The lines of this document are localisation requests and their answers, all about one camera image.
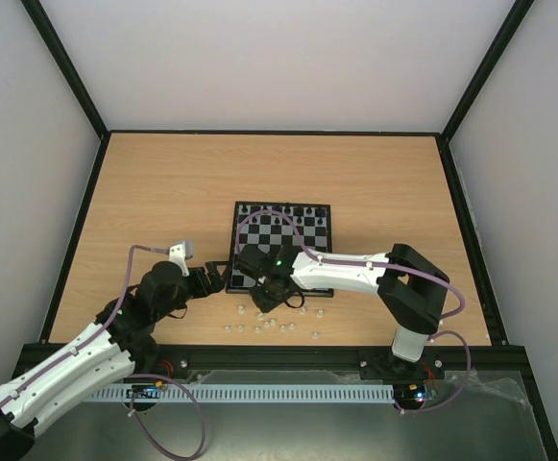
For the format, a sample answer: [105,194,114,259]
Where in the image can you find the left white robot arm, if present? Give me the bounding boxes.
[0,260,225,460]

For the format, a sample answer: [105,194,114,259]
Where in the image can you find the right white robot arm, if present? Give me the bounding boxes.
[234,244,449,376]

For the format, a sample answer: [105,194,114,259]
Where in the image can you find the black silver chess board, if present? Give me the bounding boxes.
[226,201,332,294]

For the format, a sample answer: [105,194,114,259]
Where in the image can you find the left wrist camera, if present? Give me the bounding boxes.
[168,240,193,277]

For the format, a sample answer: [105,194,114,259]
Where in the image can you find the black front frame rail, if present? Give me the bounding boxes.
[12,341,529,385]

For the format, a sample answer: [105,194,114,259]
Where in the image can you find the black frame rail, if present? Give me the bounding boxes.
[39,132,111,344]
[12,341,529,385]
[435,134,509,347]

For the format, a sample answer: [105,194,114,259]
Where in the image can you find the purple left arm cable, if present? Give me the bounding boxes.
[0,244,208,460]

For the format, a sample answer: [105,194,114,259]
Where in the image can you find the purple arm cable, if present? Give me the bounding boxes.
[233,209,474,417]
[0,244,208,460]

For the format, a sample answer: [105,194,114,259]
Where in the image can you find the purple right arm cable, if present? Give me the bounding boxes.
[233,209,474,417]

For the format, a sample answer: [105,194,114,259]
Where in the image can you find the white slotted cable duct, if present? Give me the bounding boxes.
[86,384,395,404]

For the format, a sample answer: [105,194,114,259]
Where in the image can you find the black left frame rail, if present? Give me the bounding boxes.
[39,132,111,344]

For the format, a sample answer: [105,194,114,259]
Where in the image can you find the black right frame rail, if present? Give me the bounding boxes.
[435,134,509,347]

